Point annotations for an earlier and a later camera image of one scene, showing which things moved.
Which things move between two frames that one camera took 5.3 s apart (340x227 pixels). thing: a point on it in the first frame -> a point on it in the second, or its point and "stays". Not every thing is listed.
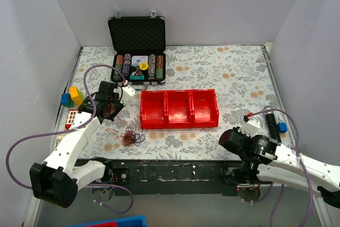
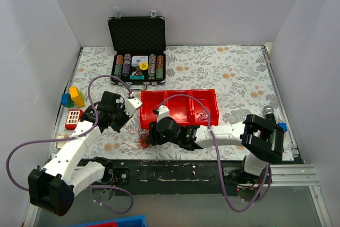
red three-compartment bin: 177,109 stays
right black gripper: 239,137 -> 153,134
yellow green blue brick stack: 75,96 stays
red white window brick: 71,118 stays
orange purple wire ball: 129,137 -> 143,141
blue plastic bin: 138,221 stays
